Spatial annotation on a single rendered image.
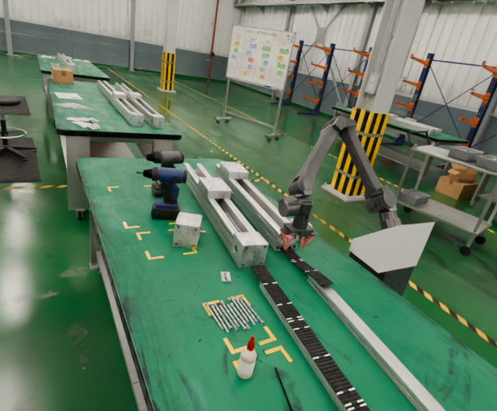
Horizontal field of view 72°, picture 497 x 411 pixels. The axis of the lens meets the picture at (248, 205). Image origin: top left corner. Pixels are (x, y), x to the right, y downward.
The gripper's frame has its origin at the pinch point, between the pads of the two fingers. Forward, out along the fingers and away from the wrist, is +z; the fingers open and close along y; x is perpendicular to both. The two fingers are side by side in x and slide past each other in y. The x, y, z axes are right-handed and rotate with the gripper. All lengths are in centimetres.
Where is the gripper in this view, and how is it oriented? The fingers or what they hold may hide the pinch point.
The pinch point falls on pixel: (294, 246)
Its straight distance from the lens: 136.0
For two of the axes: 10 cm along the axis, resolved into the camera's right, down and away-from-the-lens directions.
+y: -9.0, 0.2, -4.3
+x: 3.9, 4.3, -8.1
